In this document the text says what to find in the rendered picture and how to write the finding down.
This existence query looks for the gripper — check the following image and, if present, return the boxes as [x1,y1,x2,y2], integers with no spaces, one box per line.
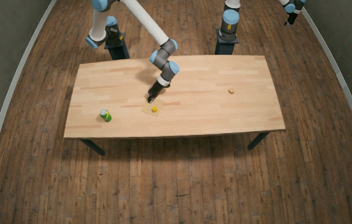
[147,80,167,100]
[287,12,299,26]

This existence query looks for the tan mat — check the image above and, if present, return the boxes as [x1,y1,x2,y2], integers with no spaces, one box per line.
[141,97,165,118]

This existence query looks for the wooden table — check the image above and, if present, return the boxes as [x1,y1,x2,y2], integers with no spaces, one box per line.
[63,55,287,157]

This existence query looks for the green can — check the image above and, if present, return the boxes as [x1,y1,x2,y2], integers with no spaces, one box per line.
[99,108,113,123]

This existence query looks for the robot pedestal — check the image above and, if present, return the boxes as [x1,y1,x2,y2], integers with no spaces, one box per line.
[214,29,239,56]
[103,32,131,61]

